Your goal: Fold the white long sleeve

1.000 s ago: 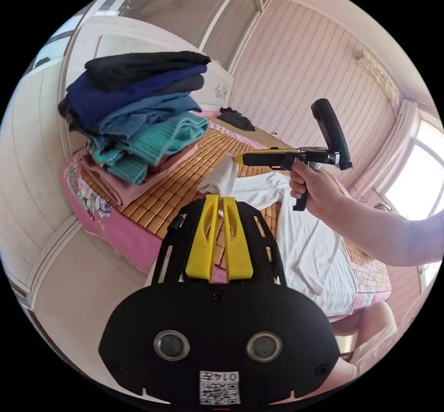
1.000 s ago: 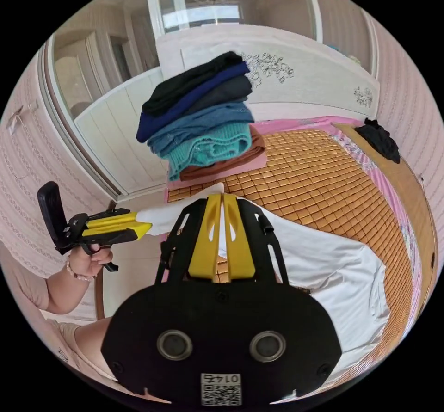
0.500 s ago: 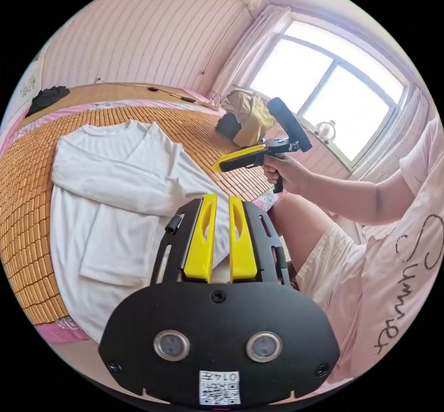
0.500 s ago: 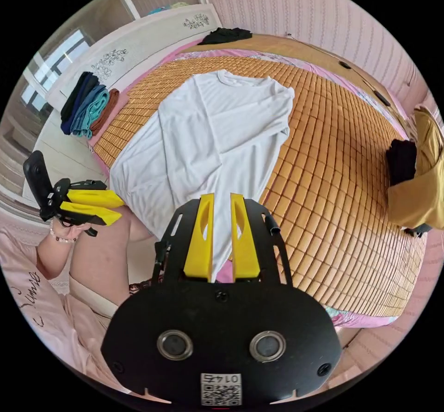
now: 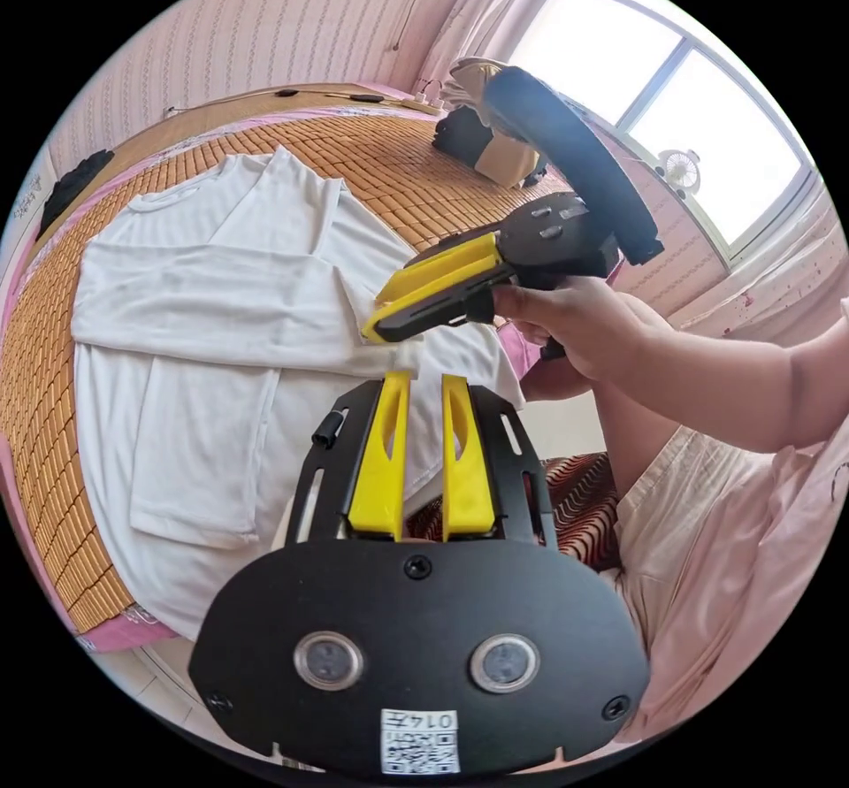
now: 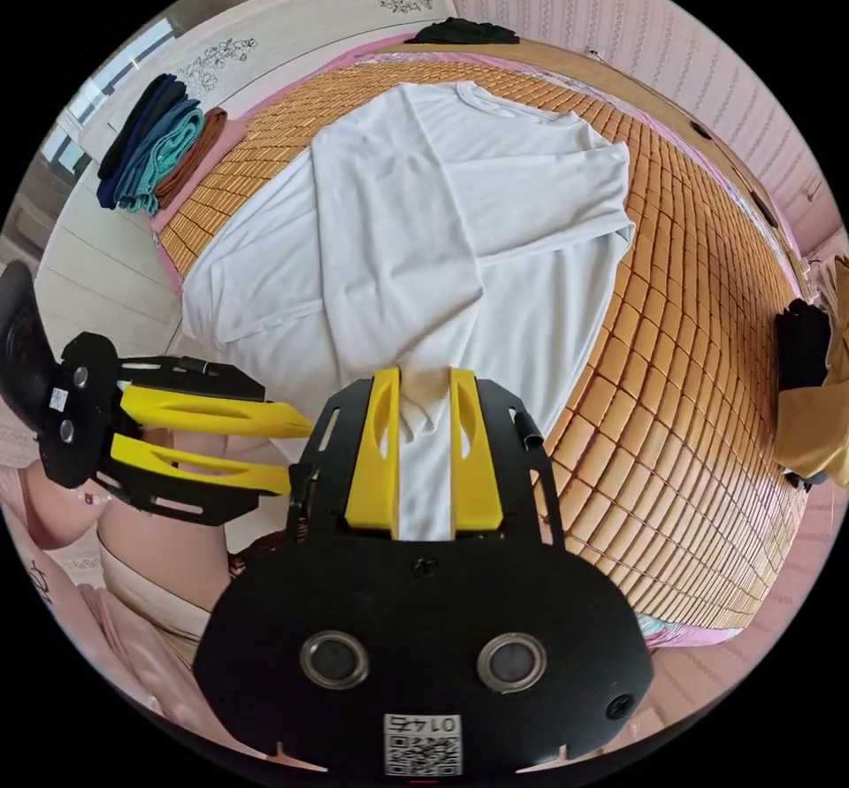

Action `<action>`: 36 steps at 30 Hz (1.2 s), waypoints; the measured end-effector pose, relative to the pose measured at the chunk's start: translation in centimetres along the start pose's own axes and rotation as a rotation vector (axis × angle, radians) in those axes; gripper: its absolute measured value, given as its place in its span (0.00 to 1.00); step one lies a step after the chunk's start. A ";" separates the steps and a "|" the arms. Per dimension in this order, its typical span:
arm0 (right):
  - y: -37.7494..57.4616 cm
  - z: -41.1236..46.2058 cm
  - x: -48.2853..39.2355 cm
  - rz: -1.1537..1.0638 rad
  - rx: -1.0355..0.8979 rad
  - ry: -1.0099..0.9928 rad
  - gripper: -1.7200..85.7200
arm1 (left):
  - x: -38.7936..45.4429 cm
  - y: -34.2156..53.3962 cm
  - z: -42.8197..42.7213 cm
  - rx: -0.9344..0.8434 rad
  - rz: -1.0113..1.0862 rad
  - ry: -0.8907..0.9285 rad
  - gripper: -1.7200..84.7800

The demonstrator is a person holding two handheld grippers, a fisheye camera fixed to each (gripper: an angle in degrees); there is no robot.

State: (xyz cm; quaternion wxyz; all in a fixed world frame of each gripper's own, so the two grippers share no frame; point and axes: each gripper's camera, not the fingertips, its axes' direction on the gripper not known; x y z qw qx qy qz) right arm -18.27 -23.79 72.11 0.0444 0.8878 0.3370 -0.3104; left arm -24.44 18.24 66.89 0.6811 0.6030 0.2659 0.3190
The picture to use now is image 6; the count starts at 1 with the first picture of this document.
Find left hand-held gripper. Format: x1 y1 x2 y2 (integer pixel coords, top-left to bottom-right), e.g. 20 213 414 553
38 331 315 529

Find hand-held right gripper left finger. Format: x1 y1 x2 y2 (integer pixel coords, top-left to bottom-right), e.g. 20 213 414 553
344 366 402 529

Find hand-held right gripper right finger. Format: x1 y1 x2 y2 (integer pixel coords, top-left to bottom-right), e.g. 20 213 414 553
448 367 504 532

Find white long sleeve shirt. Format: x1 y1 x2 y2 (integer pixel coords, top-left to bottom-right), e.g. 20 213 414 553
180 80 639 541

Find person's body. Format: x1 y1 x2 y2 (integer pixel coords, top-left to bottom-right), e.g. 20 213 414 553
16 466 230 746

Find bed with woven mat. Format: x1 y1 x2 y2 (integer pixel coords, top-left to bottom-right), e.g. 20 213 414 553
79 0 815 651

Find pile of clothes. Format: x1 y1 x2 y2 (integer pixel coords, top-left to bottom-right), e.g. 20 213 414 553
96 73 231 217
771 250 849 491

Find window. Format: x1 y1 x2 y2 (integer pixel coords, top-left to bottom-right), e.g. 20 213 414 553
39 17 179 172

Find black garment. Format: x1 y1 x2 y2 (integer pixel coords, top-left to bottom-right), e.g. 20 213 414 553
403 15 523 47

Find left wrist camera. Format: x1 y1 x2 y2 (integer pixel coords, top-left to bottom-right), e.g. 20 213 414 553
0 262 58 435

